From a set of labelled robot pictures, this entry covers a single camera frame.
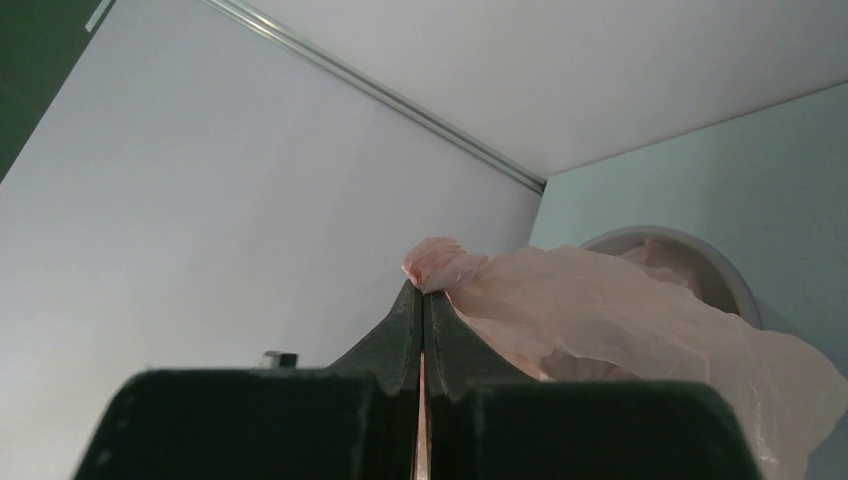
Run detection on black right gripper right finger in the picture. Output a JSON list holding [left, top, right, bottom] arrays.
[[422, 293, 760, 479]]

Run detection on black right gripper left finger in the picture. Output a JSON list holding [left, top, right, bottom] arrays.
[[75, 284, 422, 479]]

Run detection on pink plastic trash bag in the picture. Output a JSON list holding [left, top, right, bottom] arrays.
[[402, 237, 847, 479]]

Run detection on aluminium frame rail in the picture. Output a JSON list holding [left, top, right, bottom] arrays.
[[206, 0, 546, 195]]

